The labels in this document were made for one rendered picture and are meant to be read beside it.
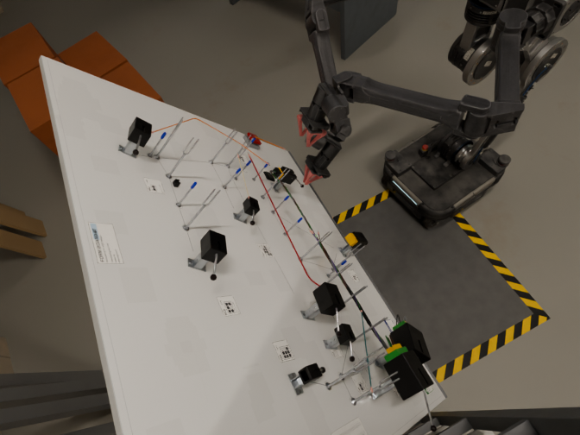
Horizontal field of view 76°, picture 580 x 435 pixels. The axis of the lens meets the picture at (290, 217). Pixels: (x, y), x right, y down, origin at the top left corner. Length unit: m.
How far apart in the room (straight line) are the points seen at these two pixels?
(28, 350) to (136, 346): 2.36
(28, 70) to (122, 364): 2.78
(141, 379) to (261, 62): 3.24
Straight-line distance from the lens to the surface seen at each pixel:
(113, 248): 0.80
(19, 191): 3.77
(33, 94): 3.04
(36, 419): 2.13
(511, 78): 1.22
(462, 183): 2.50
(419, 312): 2.37
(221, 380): 0.76
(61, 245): 3.22
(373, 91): 1.15
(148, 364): 0.70
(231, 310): 0.86
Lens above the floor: 2.26
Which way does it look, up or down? 61 degrees down
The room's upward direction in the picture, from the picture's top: 16 degrees counter-clockwise
